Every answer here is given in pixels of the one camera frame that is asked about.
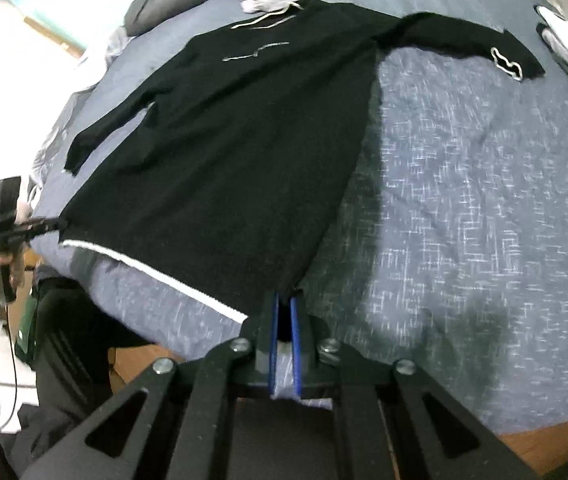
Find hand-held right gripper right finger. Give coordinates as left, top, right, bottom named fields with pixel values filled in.
left=290, top=296, right=547, bottom=480

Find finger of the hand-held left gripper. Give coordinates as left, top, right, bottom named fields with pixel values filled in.
left=26, top=215, right=70, bottom=237

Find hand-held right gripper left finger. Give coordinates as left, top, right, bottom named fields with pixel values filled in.
left=24, top=292, right=281, bottom=480

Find black sweater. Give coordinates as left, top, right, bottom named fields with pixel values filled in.
left=61, top=0, right=547, bottom=321

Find green object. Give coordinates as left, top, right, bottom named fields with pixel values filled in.
left=16, top=300, right=37, bottom=356

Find person's black pants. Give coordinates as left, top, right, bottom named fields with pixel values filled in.
left=34, top=277, right=165, bottom=456

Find white folded garment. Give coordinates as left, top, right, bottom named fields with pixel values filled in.
left=535, top=5, right=568, bottom=41

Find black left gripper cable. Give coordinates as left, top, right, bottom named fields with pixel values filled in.
left=0, top=302, right=20, bottom=431

